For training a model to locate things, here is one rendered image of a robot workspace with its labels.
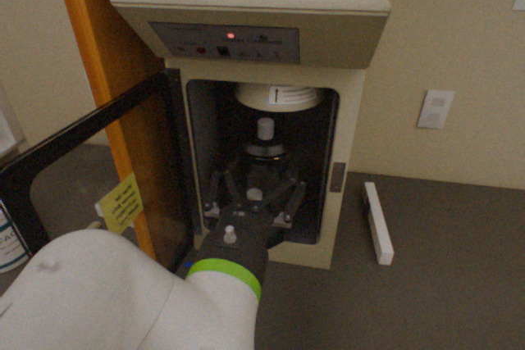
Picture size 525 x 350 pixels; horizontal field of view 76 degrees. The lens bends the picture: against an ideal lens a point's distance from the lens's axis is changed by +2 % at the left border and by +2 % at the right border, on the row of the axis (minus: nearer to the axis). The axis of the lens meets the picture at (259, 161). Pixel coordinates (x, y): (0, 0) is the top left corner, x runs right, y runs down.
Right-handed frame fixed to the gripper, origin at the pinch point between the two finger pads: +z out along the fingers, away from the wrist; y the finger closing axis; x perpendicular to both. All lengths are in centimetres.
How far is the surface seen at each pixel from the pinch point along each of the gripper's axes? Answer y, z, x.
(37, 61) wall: 84, 43, 0
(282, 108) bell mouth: -2.6, 2.2, -10.8
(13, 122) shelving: 101, 40, 23
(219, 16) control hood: 4.0, -9.9, -27.4
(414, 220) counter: -37, 21, 27
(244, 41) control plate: 1.9, -6.4, -23.9
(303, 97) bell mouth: -5.9, 4.4, -12.1
